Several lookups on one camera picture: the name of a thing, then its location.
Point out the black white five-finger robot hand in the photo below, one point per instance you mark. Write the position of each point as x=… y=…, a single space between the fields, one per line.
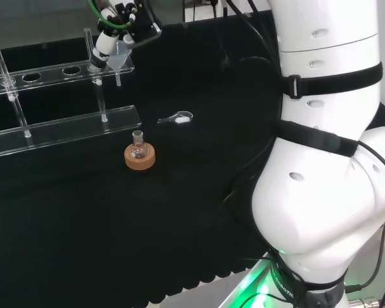
x=141 y=22

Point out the clear plastic funnel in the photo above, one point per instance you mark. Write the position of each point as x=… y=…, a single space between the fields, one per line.
x=119 y=57

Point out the clear acrylic funnel stand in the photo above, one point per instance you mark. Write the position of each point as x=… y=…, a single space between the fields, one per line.
x=64 y=131

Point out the small round-bottom glass flask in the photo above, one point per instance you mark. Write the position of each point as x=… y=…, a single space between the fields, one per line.
x=138 y=150

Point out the black cloth bench cover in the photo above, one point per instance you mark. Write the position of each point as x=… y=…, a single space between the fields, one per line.
x=186 y=199

